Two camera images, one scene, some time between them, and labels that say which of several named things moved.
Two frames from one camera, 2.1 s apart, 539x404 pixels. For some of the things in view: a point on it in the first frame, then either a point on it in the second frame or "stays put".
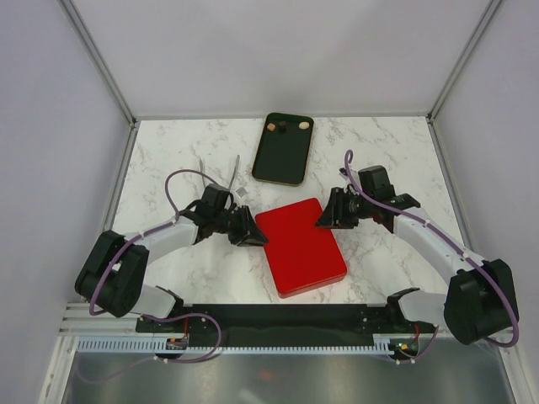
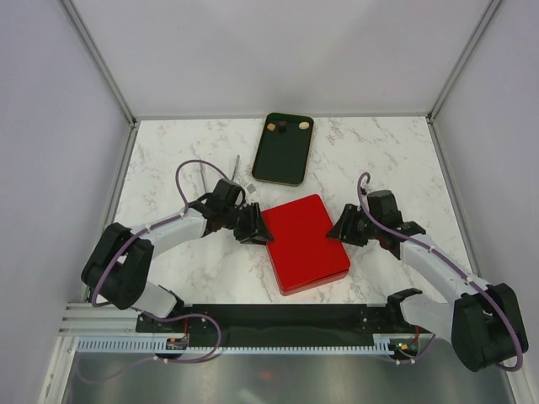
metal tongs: x=233 y=176 stays put
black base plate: x=278 y=322 stays put
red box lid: x=302 y=257 stays put
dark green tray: x=284 y=150 stays put
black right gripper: x=331 y=216 -> x=339 y=231
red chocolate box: x=310 y=287 -> x=293 y=270
